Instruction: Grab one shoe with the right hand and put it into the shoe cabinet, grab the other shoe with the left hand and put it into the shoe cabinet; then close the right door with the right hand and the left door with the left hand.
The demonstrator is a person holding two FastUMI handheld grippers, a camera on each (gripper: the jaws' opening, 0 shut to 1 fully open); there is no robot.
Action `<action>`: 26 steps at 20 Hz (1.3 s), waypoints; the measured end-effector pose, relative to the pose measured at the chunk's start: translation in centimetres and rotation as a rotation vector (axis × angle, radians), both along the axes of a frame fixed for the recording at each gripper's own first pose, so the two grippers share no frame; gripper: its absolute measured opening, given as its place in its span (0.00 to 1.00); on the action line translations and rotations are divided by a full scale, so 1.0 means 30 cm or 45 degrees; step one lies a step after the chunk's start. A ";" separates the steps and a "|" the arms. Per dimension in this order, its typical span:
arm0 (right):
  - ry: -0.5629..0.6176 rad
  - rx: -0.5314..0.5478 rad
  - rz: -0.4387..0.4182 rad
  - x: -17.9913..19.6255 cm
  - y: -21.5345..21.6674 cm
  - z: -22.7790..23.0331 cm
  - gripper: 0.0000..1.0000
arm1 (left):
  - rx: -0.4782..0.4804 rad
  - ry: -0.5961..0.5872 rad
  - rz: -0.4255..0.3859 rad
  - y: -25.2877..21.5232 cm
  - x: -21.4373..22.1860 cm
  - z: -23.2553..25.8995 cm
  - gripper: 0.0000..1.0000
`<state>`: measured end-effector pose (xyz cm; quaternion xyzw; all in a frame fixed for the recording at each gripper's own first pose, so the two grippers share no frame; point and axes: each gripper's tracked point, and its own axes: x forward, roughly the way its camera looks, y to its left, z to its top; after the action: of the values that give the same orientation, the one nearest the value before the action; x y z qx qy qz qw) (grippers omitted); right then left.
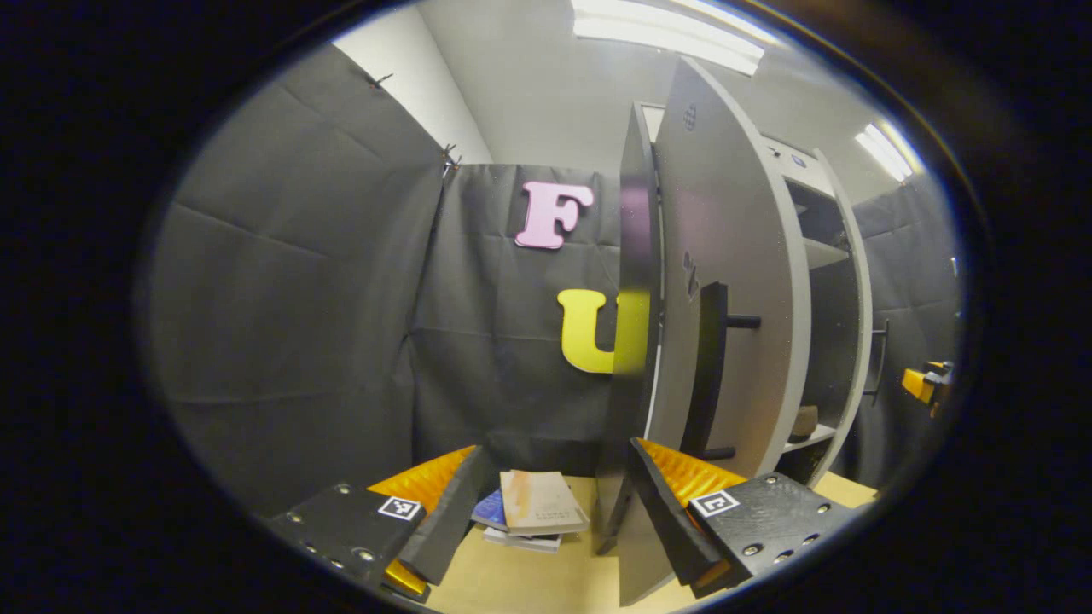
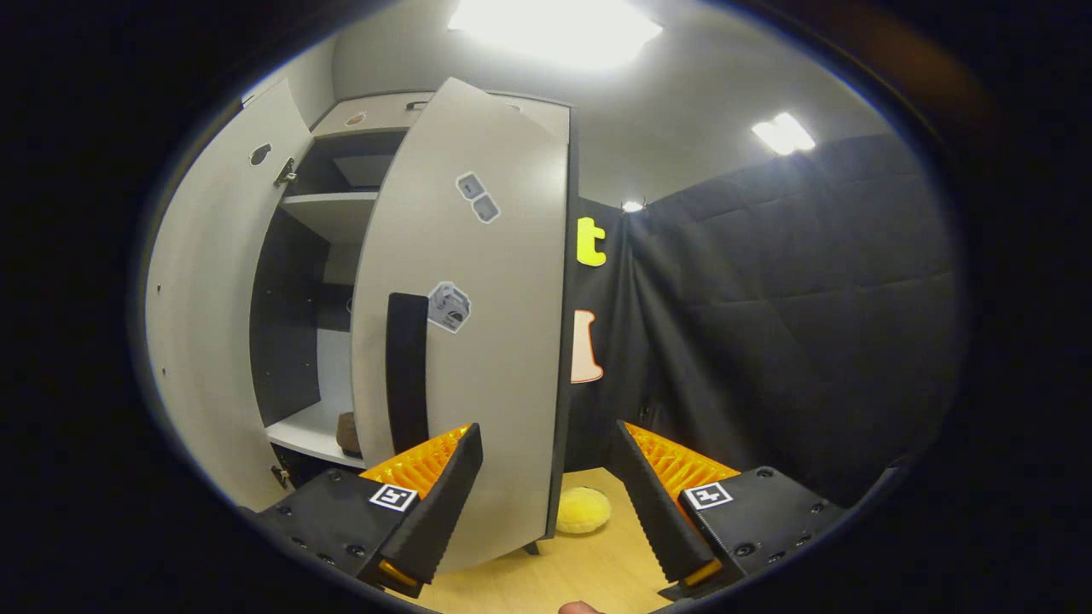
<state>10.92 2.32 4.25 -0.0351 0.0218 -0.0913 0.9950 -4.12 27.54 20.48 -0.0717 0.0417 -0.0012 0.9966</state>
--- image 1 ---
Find black right door handle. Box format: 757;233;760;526
863;318;891;408

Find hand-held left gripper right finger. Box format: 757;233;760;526
629;437;858;600

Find small ceiling light panel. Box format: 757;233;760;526
856;122;915;182

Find grey shoe cabinet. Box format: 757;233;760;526
595;101;854;555

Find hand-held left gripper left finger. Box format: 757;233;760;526
266;443;500;605

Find black door handle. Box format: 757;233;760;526
863;318;891;408
680;281;763;462

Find white cover book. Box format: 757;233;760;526
482;526;564;553

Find long ceiling light panel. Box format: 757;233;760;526
572;0;781;76

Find beige cover book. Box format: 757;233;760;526
499;469;591;536

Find black left door handle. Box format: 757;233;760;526
680;281;763;462

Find blue cover book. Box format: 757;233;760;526
472;489;510;531

